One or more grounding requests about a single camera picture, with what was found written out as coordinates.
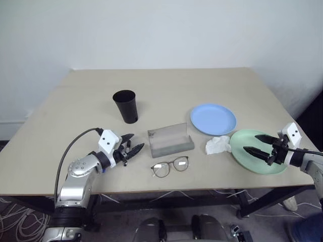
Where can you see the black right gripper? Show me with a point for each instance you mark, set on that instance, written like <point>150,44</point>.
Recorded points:
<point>277,151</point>

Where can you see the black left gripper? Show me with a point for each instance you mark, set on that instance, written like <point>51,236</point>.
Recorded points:
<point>121,153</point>

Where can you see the green plastic plate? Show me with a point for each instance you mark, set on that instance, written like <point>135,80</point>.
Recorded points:
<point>238,153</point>

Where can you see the black plastic cup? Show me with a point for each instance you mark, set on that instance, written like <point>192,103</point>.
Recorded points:
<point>128,111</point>

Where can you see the thin-framed round eyeglasses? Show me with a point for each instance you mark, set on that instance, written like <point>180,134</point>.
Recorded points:
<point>160,170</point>

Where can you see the grey glasses case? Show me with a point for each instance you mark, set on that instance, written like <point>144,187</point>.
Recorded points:
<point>171,148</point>

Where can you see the white tissue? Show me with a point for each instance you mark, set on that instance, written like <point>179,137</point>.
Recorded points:
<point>217,146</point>

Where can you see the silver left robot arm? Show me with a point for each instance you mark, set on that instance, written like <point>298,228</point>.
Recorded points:
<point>78,169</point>

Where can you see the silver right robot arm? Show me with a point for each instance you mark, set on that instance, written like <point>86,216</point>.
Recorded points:
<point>311,166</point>

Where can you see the blue plastic plate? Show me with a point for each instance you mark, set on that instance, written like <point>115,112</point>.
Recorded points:
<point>212,118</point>

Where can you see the beige rounded object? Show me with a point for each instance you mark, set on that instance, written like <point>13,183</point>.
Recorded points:
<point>290,203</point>

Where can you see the dark grey rounded housing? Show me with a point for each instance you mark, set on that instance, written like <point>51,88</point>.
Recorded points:
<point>150,230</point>
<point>212,229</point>

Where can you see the small black floor device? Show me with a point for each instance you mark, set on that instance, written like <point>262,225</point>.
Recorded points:
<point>241,235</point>

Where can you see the blue fabric object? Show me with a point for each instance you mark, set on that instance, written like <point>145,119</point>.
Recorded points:
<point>308,230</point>

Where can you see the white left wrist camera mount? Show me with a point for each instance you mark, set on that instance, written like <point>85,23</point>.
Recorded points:
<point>108,141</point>

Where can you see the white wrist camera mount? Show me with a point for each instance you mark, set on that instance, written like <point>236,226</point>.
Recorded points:
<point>108,141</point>
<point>292,133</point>

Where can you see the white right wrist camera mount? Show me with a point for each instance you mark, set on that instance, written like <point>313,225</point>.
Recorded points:
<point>292,133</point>

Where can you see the black metal table frame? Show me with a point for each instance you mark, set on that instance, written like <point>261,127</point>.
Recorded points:
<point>265,201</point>

